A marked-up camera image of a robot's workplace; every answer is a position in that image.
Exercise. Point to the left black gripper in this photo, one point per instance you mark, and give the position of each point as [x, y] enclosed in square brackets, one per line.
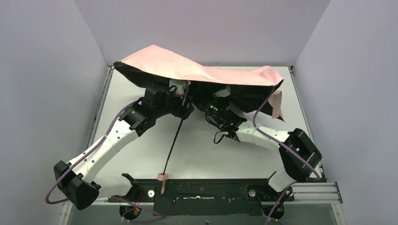
[184, 109]

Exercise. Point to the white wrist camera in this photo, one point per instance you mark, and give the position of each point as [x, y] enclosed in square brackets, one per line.
[178, 87]
[223, 93]

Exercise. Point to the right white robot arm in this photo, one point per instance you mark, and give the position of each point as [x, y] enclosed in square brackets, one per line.
[298, 153]

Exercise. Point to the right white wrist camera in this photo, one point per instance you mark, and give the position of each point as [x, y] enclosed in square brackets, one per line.
[223, 93]

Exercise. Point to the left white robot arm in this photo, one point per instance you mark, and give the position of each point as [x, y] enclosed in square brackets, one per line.
[77, 178]

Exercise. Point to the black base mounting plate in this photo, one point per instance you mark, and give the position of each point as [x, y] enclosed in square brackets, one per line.
[203, 208]

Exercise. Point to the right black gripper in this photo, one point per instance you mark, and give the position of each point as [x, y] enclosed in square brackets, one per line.
[204, 101]

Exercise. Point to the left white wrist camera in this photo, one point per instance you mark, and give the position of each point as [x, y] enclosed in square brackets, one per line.
[178, 87]

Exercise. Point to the pink and black folding umbrella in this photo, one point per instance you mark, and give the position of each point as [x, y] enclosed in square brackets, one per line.
[257, 89]

